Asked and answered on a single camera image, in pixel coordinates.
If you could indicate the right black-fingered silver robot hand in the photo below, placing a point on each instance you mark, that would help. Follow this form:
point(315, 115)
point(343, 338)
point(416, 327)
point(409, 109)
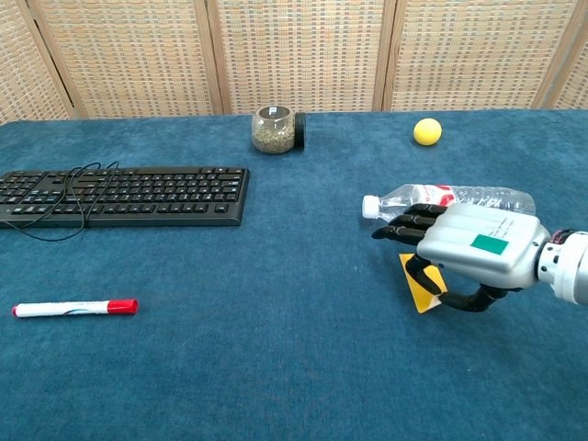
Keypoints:
point(482, 243)

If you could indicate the yellow rectangular card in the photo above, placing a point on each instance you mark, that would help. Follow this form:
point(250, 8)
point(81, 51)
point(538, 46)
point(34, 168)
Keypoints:
point(420, 296)

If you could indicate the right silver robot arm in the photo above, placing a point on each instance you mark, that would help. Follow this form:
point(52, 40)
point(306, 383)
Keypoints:
point(569, 266)

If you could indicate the clear plastic water bottle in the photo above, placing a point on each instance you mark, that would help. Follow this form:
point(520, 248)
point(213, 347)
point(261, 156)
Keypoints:
point(487, 195)

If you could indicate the yellow ball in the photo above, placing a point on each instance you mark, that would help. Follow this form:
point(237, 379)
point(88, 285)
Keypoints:
point(427, 132)

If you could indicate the blue carpet table cover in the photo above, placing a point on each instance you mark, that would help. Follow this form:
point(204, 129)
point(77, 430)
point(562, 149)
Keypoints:
point(275, 321)

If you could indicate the glass jar with black lid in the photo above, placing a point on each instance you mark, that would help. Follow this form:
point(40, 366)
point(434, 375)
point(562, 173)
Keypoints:
point(273, 131)

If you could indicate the woven bamboo folding screen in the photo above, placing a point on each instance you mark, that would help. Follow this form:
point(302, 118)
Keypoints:
point(294, 50)

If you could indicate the black computer keyboard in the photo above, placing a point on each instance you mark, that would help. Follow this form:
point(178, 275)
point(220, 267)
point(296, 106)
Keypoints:
point(138, 193)

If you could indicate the red-capped white marker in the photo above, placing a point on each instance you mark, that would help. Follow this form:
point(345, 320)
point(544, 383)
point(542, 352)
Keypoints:
point(64, 308)

